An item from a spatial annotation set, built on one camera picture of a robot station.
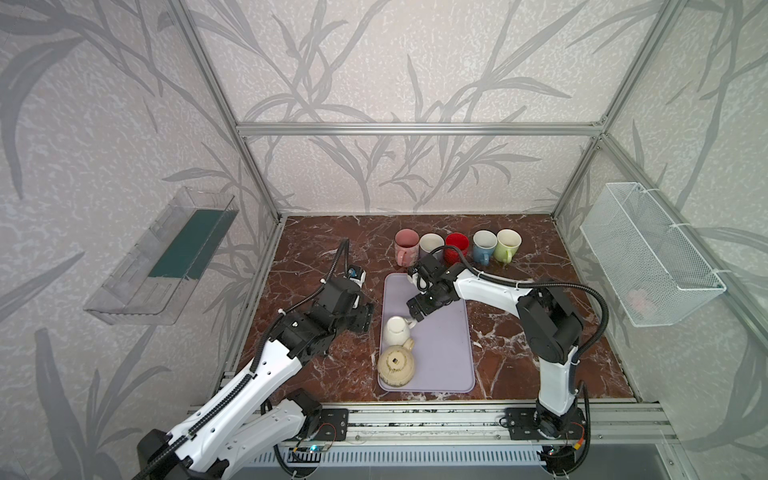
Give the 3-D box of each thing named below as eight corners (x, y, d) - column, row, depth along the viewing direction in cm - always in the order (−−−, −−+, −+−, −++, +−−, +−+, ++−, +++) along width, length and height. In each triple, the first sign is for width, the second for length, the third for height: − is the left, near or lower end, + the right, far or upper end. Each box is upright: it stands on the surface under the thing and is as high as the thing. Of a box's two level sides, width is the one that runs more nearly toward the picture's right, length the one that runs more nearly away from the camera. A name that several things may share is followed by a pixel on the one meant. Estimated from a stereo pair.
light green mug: (483, 259, 109) (490, 241, 101) (496, 243, 114) (504, 224, 106) (502, 271, 106) (511, 253, 98) (516, 254, 111) (525, 235, 103)
